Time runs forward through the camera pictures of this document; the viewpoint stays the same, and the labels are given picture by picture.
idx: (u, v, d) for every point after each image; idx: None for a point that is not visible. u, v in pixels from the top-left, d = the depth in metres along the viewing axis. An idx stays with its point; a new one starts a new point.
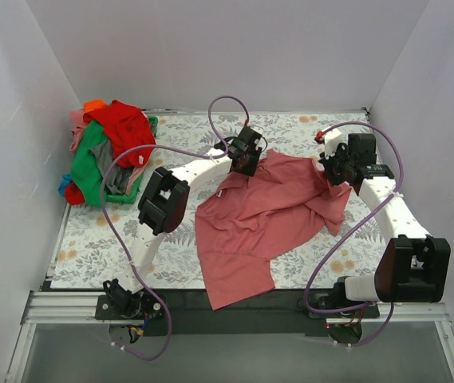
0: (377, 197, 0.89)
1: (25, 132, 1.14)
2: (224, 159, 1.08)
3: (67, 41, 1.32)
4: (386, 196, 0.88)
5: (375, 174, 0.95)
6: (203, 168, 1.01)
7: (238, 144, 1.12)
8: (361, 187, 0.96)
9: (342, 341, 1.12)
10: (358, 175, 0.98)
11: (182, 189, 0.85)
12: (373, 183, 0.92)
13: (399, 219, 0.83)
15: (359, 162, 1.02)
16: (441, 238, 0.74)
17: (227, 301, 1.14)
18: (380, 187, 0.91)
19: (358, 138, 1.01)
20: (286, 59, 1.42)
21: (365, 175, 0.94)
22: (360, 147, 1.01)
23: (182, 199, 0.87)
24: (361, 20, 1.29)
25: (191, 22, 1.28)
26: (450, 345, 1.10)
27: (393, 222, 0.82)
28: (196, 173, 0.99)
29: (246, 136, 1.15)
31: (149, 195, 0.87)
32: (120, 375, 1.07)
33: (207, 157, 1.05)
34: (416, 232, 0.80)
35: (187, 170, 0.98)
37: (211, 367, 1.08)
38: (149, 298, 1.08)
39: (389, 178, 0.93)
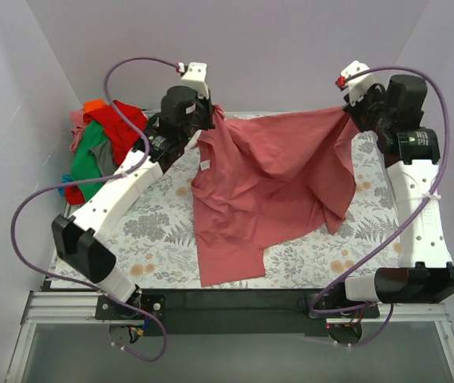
0: (408, 195, 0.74)
1: (25, 132, 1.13)
2: (145, 167, 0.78)
3: (68, 41, 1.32)
4: (420, 199, 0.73)
5: (418, 152, 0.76)
6: (116, 198, 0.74)
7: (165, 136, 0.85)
8: (392, 166, 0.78)
9: (342, 341, 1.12)
10: (396, 141, 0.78)
11: (88, 245, 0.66)
12: (410, 170, 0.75)
13: (424, 236, 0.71)
15: (397, 123, 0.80)
16: None
17: (216, 279, 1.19)
18: (416, 180, 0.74)
19: (408, 93, 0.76)
20: (286, 59, 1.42)
21: (403, 158, 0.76)
22: (403, 104, 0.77)
23: (99, 248, 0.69)
24: (361, 21, 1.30)
25: (191, 22, 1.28)
26: (450, 345, 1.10)
27: (416, 242, 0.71)
28: (107, 208, 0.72)
29: (171, 116, 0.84)
31: (62, 250, 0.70)
32: (120, 375, 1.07)
33: (120, 176, 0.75)
34: (436, 258, 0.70)
35: (94, 209, 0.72)
37: (211, 368, 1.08)
38: (148, 298, 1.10)
39: (432, 164, 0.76)
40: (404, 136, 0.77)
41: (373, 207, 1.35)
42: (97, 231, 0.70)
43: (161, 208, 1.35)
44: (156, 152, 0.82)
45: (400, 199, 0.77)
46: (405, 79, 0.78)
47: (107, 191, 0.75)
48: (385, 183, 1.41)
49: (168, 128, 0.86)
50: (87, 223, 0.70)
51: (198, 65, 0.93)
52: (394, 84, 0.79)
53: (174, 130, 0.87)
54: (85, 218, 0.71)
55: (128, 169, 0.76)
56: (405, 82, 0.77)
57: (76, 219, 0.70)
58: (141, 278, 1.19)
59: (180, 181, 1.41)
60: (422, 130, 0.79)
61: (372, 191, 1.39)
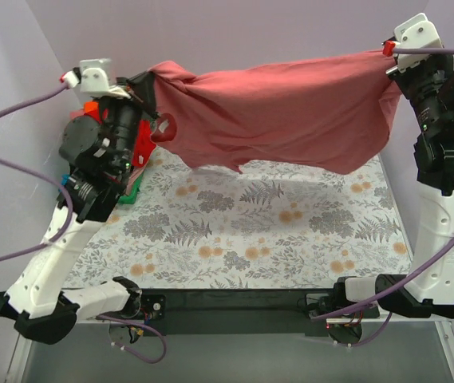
0: (438, 228, 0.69)
1: (24, 132, 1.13)
2: (70, 231, 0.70)
3: (66, 41, 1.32)
4: (448, 238, 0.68)
5: None
6: (44, 272, 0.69)
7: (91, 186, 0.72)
8: (429, 188, 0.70)
9: (342, 341, 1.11)
10: (438, 155, 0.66)
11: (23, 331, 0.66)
12: (449, 203, 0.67)
13: (440, 275, 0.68)
15: (449, 136, 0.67)
16: None
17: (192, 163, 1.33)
18: (452, 214, 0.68)
19: None
20: (287, 59, 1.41)
21: (442, 187, 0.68)
22: None
23: (41, 325, 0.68)
24: (361, 20, 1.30)
25: (191, 21, 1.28)
26: (450, 345, 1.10)
27: (431, 280, 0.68)
28: (37, 285, 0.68)
29: (84, 165, 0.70)
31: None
32: (120, 375, 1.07)
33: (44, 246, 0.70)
34: (446, 297, 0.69)
35: (26, 286, 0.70)
37: (211, 368, 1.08)
38: (148, 298, 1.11)
39: None
40: (452, 153, 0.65)
41: (373, 207, 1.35)
42: (34, 311, 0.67)
43: (161, 208, 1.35)
44: (84, 210, 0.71)
45: (427, 222, 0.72)
46: None
47: (36, 265, 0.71)
48: (384, 183, 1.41)
49: (92, 175, 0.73)
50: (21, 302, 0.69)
51: (91, 65, 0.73)
52: None
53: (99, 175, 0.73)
54: (20, 298, 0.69)
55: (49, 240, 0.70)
56: None
57: (12, 298, 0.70)
58: (141, 278, 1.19)
59: (180, 181, 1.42)
60: None
61: (372, 191, 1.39)
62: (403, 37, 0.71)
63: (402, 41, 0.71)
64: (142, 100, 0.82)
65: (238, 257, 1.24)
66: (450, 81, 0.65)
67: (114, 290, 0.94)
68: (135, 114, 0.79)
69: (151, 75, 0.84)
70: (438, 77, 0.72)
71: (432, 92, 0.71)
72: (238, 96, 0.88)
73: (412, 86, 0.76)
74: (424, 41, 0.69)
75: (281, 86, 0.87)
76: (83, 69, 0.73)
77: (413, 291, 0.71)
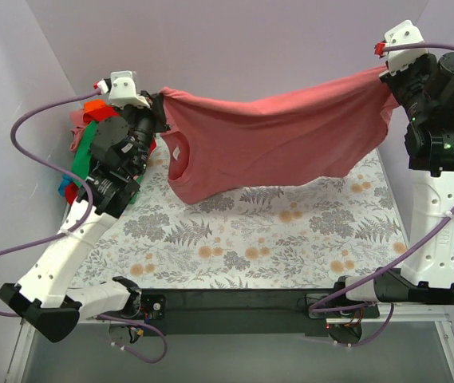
0: (429, 211, 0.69)
1: (24, 132, 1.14)
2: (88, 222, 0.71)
3: (67, 41, 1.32)
4: (440, 217, 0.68)
5: (452, 159, 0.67)
6: (61, 262, 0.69)
7: (114, 181, 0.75)
8: (418, 175, 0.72)
9: (342, 341, 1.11)
10: (424, 143, 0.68)
11: (35, 319, 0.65)
12: (436, 183, 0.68)
13: (435, 256, 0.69)
15: (436, 125, 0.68)
16: None
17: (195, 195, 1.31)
18: (441, 196, 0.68)
19: None
20: (286, 59, 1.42)
21: (432, 171, 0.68)
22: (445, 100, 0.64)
23: (53, 317, 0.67)
24: (360, 21, 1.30)
25: (190, 22, 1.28)
26: (450, 345, 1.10)
27: (426, 262, 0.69)
28: (53, 274, 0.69)
29: (111, 162, 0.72)
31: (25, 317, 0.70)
32: (120, 375, 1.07)
33: (61, 236, 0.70)
34: (440, 280, 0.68)
35: (39, 276, 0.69)
37: (211, 368, 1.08)
38: (148, 298, 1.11)
39: None
40: (439, 140, 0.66)
41: (373, 207, 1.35)
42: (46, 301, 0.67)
43: (162, 208, 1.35)
44: (104, 202, 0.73)
45: (419, 208, 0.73)
46: None
47: (51, 254, 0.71)
48: (385, 183, 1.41)
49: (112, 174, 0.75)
50: (34, 290, 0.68)
51: (121, 76, 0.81)
52: (443, 73, 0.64)
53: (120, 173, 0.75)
54: (32, 288, 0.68)
55: (69, 230, 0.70)
56: None
57: (22, 289, 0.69)
58: (141, 278, 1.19)
59: None
60: None
61: (372, 191, 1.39)
62: (392, 40, 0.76)
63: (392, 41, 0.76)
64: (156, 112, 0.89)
65: (238, 257, 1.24)
66: (432, 73, 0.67)
67: (116, 290, 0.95)
68: (151, 124, 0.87)
69: (159, 96, 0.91)
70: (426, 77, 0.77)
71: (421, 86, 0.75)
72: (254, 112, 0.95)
73: (401, 87, 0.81)
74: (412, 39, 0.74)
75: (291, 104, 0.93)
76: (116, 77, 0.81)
77: (410, 278, 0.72)
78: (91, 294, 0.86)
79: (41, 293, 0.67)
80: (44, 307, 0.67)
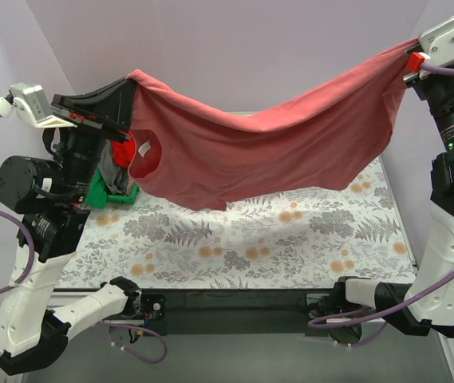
0: (446, 253, 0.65)
1: (23, 132, 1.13)
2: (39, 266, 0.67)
3: (66, 41, 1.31)
4: None
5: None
6: (17, 313, 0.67)
7: (47, 223, 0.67)
8: (443, 214, 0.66)
9: (342, 341, 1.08)
10: None
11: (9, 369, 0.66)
12: None
13: (443, 298, 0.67)
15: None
16: None
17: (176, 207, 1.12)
18: None
19: None
20: (286, 60, 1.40)
21: None
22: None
23: (27, 358, 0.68)
24: (361, 20, 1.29)
25: (190, 21, 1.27)
26: (449, 345, 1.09)
27: (434, 302, 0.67)
28: (13, 325, 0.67)
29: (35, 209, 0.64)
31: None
32: (120, 375, 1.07)
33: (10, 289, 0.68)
34: (445, 318, 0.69)
35: (2, 326, 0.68)
37: (211, 368, 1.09)
38: (148, 298, 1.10)
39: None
40: None
41: (373, 207, 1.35)
42: (16, 349, 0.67)
43: (162, 208, 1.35)
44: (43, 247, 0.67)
45: (436, 244, 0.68)
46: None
47: (8, 304, 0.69)
48: (385, 183, 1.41)
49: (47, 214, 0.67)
50: (1, 341, 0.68)
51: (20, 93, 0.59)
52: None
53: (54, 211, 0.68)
54: None
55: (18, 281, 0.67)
56: None
57: None
58: (141, 278, 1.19)
59: None
60: None
61: (372, 191, 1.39)
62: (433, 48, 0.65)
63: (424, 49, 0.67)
64: (98, 124, 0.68)
65: (238, 257, 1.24)
66: None
67: (116, 290, 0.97)
68: (88, 141, 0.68)
69: (127, 83, 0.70)
70: None
71: None
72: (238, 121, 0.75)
73: (433, 94, 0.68)
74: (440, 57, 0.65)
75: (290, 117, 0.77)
76: (14, 94, 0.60)
77: (415, 311, 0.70)
78: (83, 309, 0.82)
79: (6, 345, 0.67)
80: (16, 354, 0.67)
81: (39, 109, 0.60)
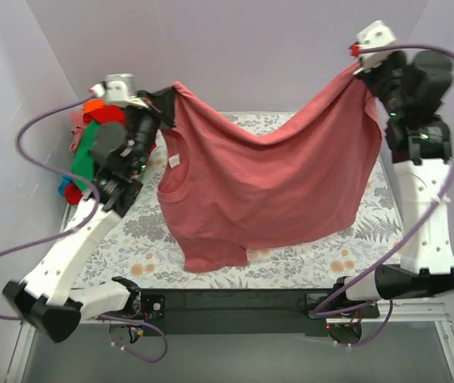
0: (416, 202, 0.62)
1: (24, 132, 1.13)
2: (99, 219, 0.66)
3: (66, 42, 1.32)
4: (428, 204, 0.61)
5: (429, 153, 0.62)
6: (69, 257, 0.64)
7: (116, 182, 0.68)
8: (399, 169, 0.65)
9: (342, 341, 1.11)
10: (403, 140, 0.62)
11: (40, 319, 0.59)
12: (419, 169, 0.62)
13: (430, 242, 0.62)
15: (412, 121, 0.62)
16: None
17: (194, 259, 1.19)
18: (427, 182, 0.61)
19: (434, 84, 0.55)
20: (286, 60, 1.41)
21: (411, 160, 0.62)
22: (419, 99, 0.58)
23: (57, 316, 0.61)
24: (361, 21, 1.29)
25: (189, 21, 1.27)
26: (450, 345, 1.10)
27: (421, 247, 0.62)
28: (59, 270, 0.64)
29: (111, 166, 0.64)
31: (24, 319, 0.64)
32: (119, 376, 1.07)
33: (70, 233, 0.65)
34: (440, 265, 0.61)
35: (46, 271, 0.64)
37: (211, 368, 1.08)
38: (148, 298, 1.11)
39: (444, 163, 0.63)
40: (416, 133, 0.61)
41: (373, 207, 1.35)
42: (51, 297, 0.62)
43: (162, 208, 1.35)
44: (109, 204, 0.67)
45: (407, 199, 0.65)
46: (431, 64, 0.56)
47: (60, 249, 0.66)
48: (384, 183, 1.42)
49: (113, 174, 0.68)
50: (41, 286, 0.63)
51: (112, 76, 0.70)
52: (415, 70, 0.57)
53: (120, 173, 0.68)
54: (37, 286, 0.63)
55: (76, 224, 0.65)
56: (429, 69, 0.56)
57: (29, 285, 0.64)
58: (141, 278, 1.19)
59: None
60: (437, 123, 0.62)
61: (372, 191, 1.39)
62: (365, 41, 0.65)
63: (365, 68, 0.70)
64: (161, 109, 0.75)
65: None
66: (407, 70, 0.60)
67: (115, 288, 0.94)
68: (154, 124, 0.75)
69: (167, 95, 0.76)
70: (400, 73, 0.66)
71: (395, 86, 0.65)
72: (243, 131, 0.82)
73: (377, 83, 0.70)
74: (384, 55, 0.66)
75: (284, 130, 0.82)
76: (110, 79, 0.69)
77: (409, 267, 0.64)
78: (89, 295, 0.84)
79: (48, 289, 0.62)
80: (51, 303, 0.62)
81: (129, 89, 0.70)
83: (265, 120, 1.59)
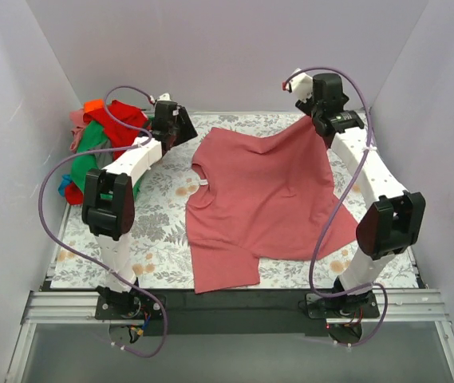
0: (352, 153, 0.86)
1: (24, 132, 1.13)
2: (154, 143, 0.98)
3: (66, 41, 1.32)
4: (361, 153, 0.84)
5: (346, 124, 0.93)
6: (137, 159, 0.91)
7: (163, 126, 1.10)
8: (333, 144, 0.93)
9: (342, 341, 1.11)
10: (329, 126, 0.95)
11: (123, 183, 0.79)
12: (345, 136, 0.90)
13: (376, 177, 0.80)
15: (326, 111, 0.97)
16: (418, 193, 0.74)
17: (205, 278, 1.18)
18: (353, 141, 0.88)
19: (332, 85, 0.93)
20: (286, 58, 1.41)
21: (337, 130, 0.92)
22: (327, 96, 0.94)
23: (128, 192, 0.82)
24: (361, 20, 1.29)
25: (188, 21, 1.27)
26: (450, 345, 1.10)
27: (372, 182, 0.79)
28: (132, 163, 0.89)
29: (163, 116, 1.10)
31: (90, 203, 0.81)
32: (119, 376, 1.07)
33: (136, 148, 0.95)
34: (393, 189, 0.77)
35: (121, 163, 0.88)
37: (211, 367, 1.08)
38: (149, 298, 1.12)
39: (360, 129, 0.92)
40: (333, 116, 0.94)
41: None
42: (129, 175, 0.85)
43: (162, 208, 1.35)
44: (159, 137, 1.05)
45: (348, 161, 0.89)
46: (326, 76, 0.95)
47: (130, 154, 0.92)
48: None
49: (161, 124, 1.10)
50: (118, 170, 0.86)
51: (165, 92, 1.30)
52: (317, 81, 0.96)
53: (165, 124, 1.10)
54: (116, 170, 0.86)
55: (142, 144, 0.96)
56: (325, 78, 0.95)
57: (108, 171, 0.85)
58: (141, 278, 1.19)
59: (180, 182, 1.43)
60: (345, 111, 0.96)
61: None
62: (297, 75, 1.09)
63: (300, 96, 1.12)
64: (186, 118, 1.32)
65: None
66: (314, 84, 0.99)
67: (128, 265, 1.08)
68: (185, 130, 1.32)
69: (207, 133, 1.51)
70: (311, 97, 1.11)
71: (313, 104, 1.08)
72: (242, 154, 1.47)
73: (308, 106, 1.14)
74: (306, 84, 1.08)
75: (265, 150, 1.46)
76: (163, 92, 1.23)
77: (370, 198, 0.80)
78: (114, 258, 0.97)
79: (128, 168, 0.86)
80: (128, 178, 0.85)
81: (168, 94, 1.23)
83: (265, 120, 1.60)
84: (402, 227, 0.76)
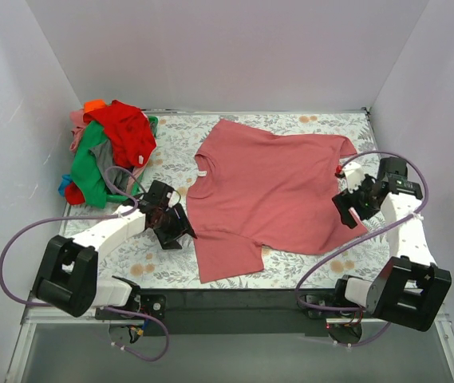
0: (395, 214, 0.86)
1: (23, 132, 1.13)
2: (136, 215, 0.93)
3: (65, 41, 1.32)
4: (404, 215, 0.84)
5: (404, 191, 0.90)
6: (112, 230, 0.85)
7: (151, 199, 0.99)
8: (384, 203, 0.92)
9: (342, 341, 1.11)
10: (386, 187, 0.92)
11: (86, 259, 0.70)
12: (396, 198, 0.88)
13: (408, 240, 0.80)
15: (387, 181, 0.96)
16: (446, 270, 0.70)
17: (207, 266, 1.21)
18: (402, 204, 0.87)
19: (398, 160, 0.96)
20: (286, 58, 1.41)
21: (392, 189, 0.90)
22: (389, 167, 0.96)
23: (92, 270, 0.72)
24: (361, 20, 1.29)
25: (188, 21, 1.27)
26: (450, 345, 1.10)
27: (401, 242, 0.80)
28: (104, 235, 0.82)
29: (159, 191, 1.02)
31: (45, 275, 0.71)
32: (120, 376, 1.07)
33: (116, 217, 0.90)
34: (421, 258, 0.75)
35: (93, 234, 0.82)
37: (211, 368, 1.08)
38: (148, 298, 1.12)
39: (416, 199, 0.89)
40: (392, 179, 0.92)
41: None
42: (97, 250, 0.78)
43: None
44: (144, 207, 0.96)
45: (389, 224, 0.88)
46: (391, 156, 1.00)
47: (106, 224, 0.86)
48: None
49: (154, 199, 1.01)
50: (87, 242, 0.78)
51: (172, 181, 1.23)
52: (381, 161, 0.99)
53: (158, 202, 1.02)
54: (84, 241, 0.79)
55: (123, 213, 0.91)
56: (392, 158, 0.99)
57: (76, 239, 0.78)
58: (141, 278, 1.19)
59: (180, 181, 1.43)
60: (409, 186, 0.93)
61: None
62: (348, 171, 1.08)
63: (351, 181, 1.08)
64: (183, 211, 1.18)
65: None
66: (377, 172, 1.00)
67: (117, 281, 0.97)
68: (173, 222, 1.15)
69: (216, 124, 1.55)
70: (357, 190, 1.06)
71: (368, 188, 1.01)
72: (249, 146, 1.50)
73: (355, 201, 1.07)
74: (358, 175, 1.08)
75: (273, 143, 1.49)
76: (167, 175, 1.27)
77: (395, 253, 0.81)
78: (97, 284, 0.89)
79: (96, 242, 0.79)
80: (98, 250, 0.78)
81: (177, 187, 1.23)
83: (265, 120, 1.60)
84: (416, 301, 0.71)
